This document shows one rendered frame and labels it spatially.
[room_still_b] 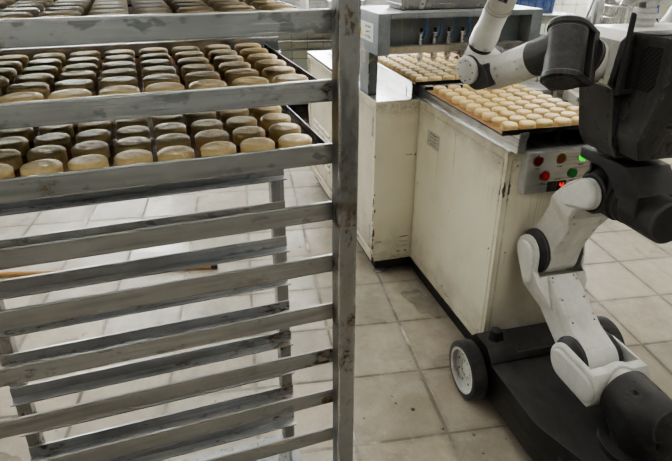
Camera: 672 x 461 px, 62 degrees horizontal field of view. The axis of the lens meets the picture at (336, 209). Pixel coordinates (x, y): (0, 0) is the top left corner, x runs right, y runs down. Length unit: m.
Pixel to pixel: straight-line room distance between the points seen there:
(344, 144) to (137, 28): 0.29
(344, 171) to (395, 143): 1.63
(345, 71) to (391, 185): 1.75
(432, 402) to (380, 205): 0.90
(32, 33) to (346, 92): 0.37
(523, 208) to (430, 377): 0.70
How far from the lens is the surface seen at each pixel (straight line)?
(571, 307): 1.89
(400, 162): 2.45
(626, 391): 1.74
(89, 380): 1.46
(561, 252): 1.88
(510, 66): 1.52
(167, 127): 0.92
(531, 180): 1.85
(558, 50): 1.42
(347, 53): 0.74
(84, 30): 0.72
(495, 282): 2.02
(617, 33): 1.50
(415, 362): 2.19
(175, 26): 0.72
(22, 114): 0.75
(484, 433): 1.98
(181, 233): 0.80
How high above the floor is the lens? 1.41
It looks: 25 degrees down
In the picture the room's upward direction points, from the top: straight up
